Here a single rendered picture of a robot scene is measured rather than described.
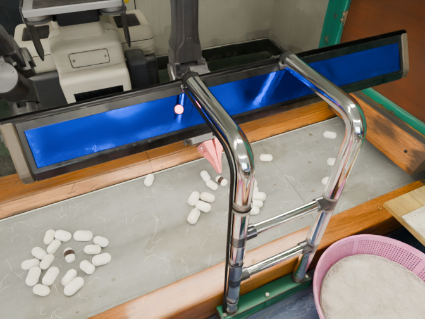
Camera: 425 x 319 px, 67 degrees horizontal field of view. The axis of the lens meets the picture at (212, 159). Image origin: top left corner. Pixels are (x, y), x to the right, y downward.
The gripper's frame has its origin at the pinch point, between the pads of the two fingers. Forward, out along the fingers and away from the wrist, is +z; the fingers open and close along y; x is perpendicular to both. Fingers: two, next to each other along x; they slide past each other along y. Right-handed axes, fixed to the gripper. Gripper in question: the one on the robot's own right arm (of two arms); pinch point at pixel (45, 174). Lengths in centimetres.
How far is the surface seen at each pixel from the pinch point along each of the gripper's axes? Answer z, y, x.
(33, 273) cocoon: 17.6, -6.5, -2.2
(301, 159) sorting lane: 14, 59, 4
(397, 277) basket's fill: 41, 57, -18
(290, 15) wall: -89, 172, 137
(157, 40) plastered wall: -105, 72, 170
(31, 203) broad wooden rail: 3.9, -6.6, 10.6
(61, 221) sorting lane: 10.1, -1.0, 7.0
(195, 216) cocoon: 17.9, 26.1, -2.1
